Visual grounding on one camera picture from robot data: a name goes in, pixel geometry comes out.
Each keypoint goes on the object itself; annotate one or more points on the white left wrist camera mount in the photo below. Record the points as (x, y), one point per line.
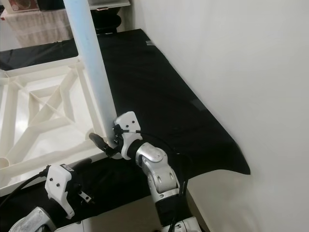
(59, 186)

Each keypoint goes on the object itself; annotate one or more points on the beige cover cloth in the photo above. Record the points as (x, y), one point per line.
(38, 29)

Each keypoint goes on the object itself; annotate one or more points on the red printed carton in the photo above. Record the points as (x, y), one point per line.
(23, 5)

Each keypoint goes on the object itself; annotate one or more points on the white plastic children table top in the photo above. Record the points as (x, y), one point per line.
(48, 116)

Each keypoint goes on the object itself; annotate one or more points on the black plastic bag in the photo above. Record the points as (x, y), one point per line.
(52, 4)

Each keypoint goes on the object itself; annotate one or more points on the white plastic table leg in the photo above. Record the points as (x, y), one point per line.
(89, 63)

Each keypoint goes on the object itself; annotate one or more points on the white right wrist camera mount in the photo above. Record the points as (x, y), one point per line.
(128, 124)

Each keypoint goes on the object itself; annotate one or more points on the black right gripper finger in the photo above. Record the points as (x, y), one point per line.
(101, 142)

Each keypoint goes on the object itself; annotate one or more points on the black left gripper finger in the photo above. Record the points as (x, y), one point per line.
(79, 163)
(95, 183)

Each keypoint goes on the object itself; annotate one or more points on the black tablecloth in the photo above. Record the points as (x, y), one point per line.
(174, 87)

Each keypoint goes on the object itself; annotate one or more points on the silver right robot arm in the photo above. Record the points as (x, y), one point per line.
(161, 176)

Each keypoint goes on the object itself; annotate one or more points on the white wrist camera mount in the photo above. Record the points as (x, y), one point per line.
(128, 124)
(59, 186)

